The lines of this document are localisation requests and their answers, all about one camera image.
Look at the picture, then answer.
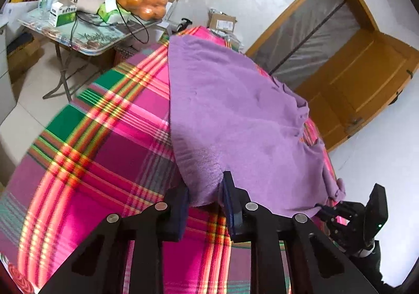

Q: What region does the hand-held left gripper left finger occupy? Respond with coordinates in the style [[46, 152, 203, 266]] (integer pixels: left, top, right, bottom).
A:
[[38, 184, 191, 294]]

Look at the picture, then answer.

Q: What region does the clear plastic door curtain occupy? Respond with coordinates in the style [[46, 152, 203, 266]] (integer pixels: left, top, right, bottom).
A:
[[255, 0, 362, 90]]

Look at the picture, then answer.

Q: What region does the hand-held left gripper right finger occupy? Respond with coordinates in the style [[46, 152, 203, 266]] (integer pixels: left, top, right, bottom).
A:
[[223, 170, 377, 294]]

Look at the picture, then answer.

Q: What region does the cardboard box under table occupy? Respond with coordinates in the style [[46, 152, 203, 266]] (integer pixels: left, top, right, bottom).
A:
[[7, 35, 43, 82]]

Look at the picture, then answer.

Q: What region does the wooden door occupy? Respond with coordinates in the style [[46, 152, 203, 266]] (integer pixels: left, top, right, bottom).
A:
[[295, 29, 419, 152]]

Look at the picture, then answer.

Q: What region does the metal door lock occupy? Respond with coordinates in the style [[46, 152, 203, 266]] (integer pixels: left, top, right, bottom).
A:
[[344, 117, 365, 134]]

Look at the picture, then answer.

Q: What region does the white cabinet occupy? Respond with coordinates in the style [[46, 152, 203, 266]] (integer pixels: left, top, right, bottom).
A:
[[0, 3, 18, 124]]

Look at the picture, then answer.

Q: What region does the black cable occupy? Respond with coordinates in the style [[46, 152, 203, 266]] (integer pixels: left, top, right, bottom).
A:
[[70, 8, 158, 45]]

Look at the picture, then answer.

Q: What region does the beige folded cloth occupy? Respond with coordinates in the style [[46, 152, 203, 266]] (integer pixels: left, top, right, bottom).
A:
[[75, 0, 108, 14]]

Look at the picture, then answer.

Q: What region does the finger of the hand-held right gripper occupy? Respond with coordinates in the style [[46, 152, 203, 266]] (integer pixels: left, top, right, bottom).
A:
[[322, 214, 348, 247], [315, 201, 364, 220]]

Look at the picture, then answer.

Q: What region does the folding table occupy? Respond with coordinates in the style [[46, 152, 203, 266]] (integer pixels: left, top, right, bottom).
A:
[[16, 8, 164, 103]]

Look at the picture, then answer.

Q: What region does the purple fleece garment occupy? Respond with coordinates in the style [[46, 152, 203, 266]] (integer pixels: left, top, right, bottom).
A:
[[167, 34, 348, 218]]

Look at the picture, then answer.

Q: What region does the pink green plaid bed sheet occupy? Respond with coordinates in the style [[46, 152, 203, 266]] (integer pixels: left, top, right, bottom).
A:
[[0, 26, 348, 294]]

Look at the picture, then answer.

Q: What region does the brown cardboard box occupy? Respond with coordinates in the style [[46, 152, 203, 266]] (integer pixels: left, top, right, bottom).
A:
[[208, 9, 238, 33]]

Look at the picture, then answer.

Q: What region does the white cardboard box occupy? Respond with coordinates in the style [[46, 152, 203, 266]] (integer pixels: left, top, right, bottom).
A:
[[160, 0, 180, 35]]

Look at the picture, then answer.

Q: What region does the green white tissue pack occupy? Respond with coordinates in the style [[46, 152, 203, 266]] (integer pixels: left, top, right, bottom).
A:
[[96, 0, 130, 24]]

